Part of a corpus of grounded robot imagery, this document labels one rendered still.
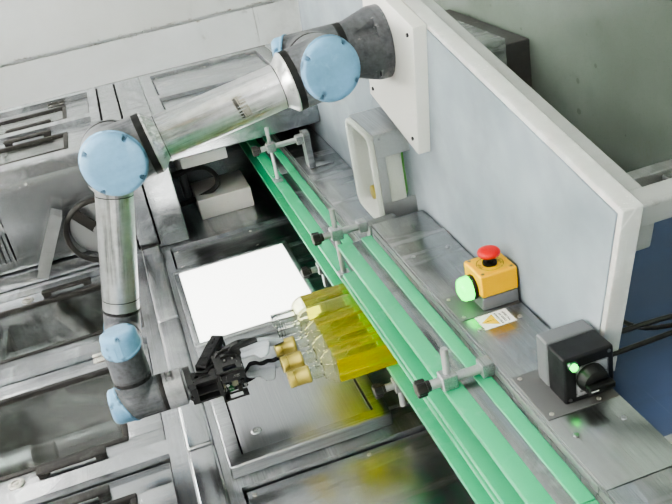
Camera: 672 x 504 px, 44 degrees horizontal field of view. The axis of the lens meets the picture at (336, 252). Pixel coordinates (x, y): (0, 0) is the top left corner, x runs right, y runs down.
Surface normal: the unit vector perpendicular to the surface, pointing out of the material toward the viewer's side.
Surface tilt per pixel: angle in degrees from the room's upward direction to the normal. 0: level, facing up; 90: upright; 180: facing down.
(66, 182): 90
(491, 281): 90
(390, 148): 90
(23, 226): 90
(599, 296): 0
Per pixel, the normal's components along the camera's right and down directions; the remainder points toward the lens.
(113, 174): 0.14, 0.35
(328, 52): 0.38, 0.24
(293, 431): -0.17, -0.87
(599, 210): -0.94, 0.29
